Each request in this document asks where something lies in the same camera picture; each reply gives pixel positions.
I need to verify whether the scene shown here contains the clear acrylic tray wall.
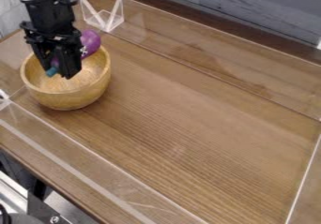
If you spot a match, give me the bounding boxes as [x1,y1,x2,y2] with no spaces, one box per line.
[0,1,321,224]

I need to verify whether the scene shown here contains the purple toy eggplant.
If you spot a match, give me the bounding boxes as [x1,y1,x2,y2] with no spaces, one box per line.
[46,29,102,78]

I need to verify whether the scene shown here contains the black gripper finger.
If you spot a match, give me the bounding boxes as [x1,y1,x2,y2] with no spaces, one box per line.
[31,42,53,70]
[55,45,82,80]

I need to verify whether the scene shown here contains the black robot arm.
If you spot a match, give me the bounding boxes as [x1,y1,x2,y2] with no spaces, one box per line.
[21,0,83,80]

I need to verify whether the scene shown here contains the clear acrylic corner bracket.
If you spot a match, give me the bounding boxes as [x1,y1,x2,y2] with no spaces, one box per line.
[79,0,125,33]

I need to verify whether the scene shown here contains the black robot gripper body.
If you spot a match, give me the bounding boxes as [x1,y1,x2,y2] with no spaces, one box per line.
[21,0,82,59]

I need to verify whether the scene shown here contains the brown wooden bowl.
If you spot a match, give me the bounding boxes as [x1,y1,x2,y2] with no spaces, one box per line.
[21,47,112,111]

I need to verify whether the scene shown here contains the black metal table bracket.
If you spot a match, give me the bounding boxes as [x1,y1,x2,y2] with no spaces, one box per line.
[27,192,73,224]

